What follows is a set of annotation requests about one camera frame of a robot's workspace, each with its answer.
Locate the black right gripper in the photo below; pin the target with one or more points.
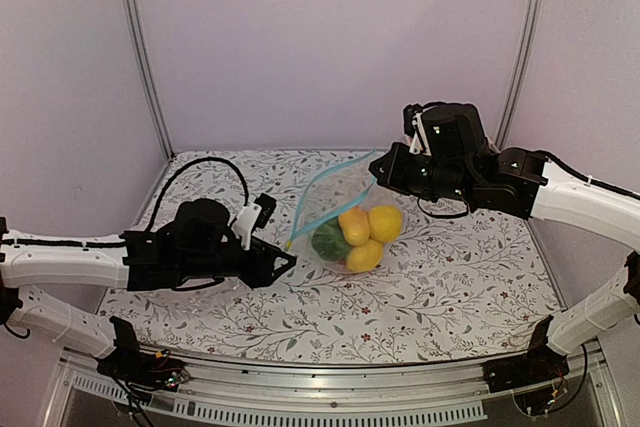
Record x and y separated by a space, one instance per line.
391 176

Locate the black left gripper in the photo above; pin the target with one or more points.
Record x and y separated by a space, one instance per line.
259 273

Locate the green toy pepper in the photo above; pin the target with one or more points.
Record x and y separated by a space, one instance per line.
329 243

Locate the yellow toy lemon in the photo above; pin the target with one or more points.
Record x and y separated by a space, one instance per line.
366 257
385 223

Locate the clear zip top bag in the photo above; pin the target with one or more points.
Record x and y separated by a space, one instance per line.
331 193

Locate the orange toy fruit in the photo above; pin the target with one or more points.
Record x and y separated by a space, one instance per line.
355 227

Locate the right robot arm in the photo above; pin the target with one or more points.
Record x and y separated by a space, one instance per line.
449 157

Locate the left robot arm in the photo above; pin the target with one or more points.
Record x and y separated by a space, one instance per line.
200 248

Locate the crumpled clear plastic bags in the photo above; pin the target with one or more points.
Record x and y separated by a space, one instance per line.
202 296

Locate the floral tablecloth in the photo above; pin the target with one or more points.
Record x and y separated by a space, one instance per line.
446 290

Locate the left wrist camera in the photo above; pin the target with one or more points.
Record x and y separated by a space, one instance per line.
252 217

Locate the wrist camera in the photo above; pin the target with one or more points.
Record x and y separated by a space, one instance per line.
414 130
252 217

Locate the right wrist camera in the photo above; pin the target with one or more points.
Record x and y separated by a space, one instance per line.
414 130

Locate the aluminium table front rail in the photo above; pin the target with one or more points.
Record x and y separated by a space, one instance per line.
227 391

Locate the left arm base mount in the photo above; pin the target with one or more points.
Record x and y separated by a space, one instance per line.
128 363

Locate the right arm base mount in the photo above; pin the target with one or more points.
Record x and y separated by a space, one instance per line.
539 363

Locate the right aluminium wall post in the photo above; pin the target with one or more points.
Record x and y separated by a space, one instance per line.
527 38

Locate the aluminium wall post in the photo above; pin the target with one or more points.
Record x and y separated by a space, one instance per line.
527 38
134 23

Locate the left aluminium wall post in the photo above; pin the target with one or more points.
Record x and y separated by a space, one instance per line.
134 23

